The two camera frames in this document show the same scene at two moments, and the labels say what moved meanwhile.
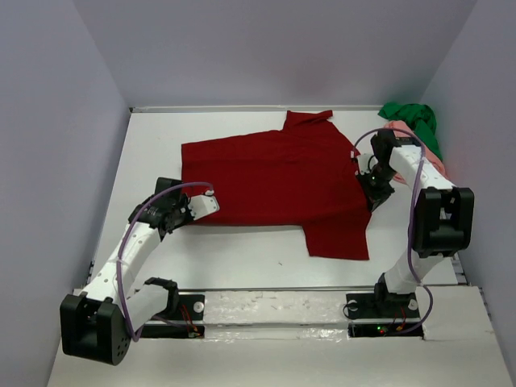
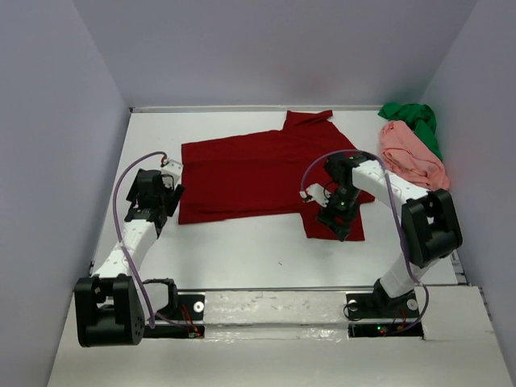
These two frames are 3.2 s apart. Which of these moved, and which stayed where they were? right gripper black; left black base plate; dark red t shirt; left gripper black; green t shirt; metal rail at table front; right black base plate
Moved: left gripper black; dark red t shirt; right gripper black
Stayed: green t shirt; left black base plate; metal rail at table front; right black base plate
